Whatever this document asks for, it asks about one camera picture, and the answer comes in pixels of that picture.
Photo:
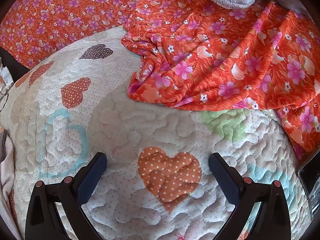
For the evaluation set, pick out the pink garment with orange flowers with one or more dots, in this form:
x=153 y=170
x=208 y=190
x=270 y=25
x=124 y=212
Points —
x=6 y=160

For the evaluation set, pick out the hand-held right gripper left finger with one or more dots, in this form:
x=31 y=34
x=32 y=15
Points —
x=91 y=177

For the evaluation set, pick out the black smartphone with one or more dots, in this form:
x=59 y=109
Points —
x=312 y=180

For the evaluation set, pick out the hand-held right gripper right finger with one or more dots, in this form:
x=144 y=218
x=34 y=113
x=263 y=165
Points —
x=225 y=177

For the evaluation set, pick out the heart print quilted blanket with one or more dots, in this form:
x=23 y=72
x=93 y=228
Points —
x=150 y=120

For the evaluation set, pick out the crumpled orange floral cloth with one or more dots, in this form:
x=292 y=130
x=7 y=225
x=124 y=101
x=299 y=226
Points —
x=225 y=62

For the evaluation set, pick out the orange floral bed sheet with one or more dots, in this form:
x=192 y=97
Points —
x=62 y=5

